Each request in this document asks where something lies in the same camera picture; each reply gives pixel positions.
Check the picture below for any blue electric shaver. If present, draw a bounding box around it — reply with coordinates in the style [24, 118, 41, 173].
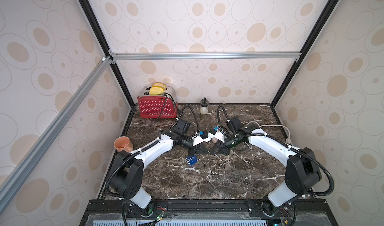
[185, 156, 198, 167]

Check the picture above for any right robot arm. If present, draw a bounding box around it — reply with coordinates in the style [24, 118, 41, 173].
[209, 117, 335, 215]

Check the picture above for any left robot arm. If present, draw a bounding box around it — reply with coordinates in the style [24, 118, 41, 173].
[105, 119, 211, 210]

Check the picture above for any red polka dot toaster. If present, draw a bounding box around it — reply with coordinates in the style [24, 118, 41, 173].
[137, 86, 178, 119]

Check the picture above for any glass jar with black lid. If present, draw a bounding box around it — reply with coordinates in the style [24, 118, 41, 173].
[200, 98, 209, 115]

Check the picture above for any front yellow toast slice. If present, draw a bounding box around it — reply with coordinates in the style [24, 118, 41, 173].
[149, 87, 165, 96]

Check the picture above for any yellow toast slice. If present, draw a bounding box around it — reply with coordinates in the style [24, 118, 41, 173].
[153, 82, 167, 91]
[149, 87, 165, 96]

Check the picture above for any rear yellow toast slice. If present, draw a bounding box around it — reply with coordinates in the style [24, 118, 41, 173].
[153, 82, 167, 91]

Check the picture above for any orange plastic cup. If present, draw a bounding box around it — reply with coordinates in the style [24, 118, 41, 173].
[114, 136, 133, 153]

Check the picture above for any black toaster power cord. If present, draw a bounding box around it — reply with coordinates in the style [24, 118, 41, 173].
[158, 92, 185, 119]

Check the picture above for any white power strip cord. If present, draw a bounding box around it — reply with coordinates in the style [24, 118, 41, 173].
[245, 120, 292, 145]

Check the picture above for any horizontal silver frame bar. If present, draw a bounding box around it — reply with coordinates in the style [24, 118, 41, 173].
[109, 51, 302, 61]

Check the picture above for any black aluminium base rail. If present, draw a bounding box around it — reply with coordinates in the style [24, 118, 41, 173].
[80, 199, 337, 226]

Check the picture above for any left black corner post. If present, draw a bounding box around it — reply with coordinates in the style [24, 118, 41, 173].
[78, 0, 135, 107]

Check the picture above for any black corner post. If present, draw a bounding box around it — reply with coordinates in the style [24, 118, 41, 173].
[78, 0, 135, 107]
[270, 0, 349, 108]

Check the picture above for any right black corner post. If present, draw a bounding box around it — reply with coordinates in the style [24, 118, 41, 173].
[270, 0, 349, 108]

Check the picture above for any left silver frame bar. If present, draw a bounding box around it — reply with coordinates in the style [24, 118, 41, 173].
[1, 56, 112, 213]

